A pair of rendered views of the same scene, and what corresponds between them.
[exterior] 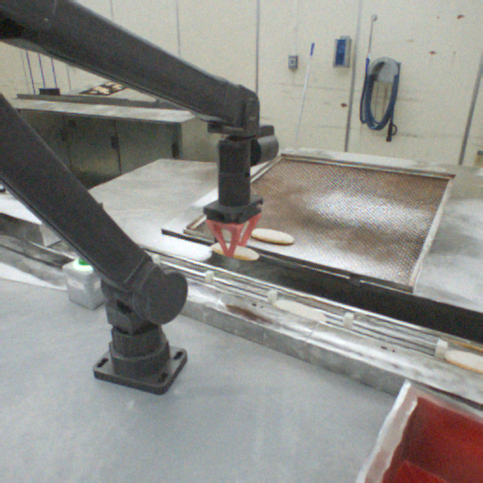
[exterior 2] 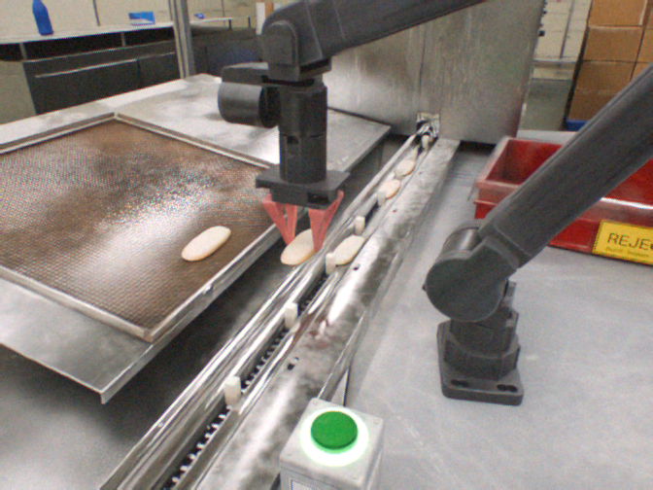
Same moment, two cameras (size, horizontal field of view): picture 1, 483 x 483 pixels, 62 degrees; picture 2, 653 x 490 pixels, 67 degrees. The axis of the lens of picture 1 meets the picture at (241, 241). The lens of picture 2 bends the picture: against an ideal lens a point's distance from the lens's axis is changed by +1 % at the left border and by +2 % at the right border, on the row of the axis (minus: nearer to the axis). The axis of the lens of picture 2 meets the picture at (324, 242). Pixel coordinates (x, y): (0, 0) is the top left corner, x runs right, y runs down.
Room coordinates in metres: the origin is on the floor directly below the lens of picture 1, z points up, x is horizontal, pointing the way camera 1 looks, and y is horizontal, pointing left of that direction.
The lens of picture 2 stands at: (0.74, 0.57, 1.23)
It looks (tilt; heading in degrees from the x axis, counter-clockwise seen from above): 28 degrees down; 260
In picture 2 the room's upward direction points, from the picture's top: straight up
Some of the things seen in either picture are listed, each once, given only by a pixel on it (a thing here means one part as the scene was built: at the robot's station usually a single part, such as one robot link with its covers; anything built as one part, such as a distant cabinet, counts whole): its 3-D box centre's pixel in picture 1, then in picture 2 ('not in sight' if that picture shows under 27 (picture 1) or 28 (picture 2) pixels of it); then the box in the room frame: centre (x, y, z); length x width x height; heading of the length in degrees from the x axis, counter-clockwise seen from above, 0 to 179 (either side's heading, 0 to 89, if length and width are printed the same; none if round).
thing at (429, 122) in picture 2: not in sight; (428, 124); (0.25, -0.67, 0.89); 0.06 x 0.01 x 0.06; 148
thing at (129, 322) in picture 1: (142, 293); (469, 280); (0.51, 0.14, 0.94); 0.09 x 0.05 x 0.10; 143
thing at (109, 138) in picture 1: (113, 133); not in sight; (4.65, 1.44, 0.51); 3.00 x 1.26 x 1.03; 58
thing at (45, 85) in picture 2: not in sight; (118, 111); (1.51, -2.73, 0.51); 1.93 x 1.05 x 1.02; 58
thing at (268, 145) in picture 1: (245, 132); (269, 76); (0.71, -0.01, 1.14); 0.11 x 0.09 x 0.12; 143
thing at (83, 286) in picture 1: (94, 287); (330, 478); (0.69, 0.29, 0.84); 0.08 x 0.08 x 0.11; 58
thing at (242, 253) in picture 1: (234, 250); (303, 243); (0.67, 0.01, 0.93); 0.10 x 0.04 x 0.01; 58
